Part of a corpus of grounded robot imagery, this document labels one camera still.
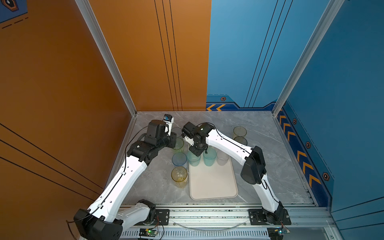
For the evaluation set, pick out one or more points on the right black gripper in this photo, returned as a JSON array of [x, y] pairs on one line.
[[197, 153]]

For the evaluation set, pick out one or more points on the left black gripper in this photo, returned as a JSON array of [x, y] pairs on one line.
[[172, 140]]

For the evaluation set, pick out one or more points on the tall green clear cup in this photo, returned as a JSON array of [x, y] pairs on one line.
[[180, 146]]

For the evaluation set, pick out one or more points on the teal cup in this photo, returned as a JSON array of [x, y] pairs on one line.
[[193, 159], [209, 155]]

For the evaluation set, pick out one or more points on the clear dotted textured cup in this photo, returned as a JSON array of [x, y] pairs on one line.
[[222, 158]]

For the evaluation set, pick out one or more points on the dark smoke grey cup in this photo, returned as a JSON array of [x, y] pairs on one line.
[[241, 140]]

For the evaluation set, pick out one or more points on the tall grey-blue cup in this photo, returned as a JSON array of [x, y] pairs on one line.
[[177, 131]]

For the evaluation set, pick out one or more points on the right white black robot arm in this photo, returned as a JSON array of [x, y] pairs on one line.
[[252, 160]]

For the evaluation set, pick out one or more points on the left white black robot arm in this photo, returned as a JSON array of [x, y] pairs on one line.
[[103, 220]]

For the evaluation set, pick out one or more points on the white rectangular plastic tray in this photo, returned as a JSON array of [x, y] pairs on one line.
[[215, 182]]

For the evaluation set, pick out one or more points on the tall blue clear cup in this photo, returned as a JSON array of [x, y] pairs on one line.
[[180, 160]]

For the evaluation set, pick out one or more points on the yellow cup left front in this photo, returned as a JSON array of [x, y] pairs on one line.
[[179, 176]]

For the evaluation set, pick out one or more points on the amber yellow cup right back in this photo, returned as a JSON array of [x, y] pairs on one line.
[[239, 131]]

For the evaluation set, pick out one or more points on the left green circuit board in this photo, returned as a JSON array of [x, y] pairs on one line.
[[148, 234]]

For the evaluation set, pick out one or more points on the green circuit board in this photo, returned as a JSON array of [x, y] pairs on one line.
[[148, 234], [277, 233]]

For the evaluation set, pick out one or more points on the right green circuit board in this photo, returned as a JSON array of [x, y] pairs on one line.
[[277, 233]]

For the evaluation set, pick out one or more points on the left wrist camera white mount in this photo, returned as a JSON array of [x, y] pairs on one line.
[[158, 129]]

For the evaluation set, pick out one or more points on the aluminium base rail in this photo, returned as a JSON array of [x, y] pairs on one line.
[[224, 221]]

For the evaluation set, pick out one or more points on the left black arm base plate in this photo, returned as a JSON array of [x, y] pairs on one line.
[[156, 215]]

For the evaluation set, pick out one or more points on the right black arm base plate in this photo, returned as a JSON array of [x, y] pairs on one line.
[[255, 216]]

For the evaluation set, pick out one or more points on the left aluminium corner post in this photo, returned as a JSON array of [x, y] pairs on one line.
[[101, 42]]

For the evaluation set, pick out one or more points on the aluminium corner post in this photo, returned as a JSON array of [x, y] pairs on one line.
[[318, 34], [101, 42]]

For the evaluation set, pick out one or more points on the right aluminium corner post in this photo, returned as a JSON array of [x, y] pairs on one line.
[[318, 34]]

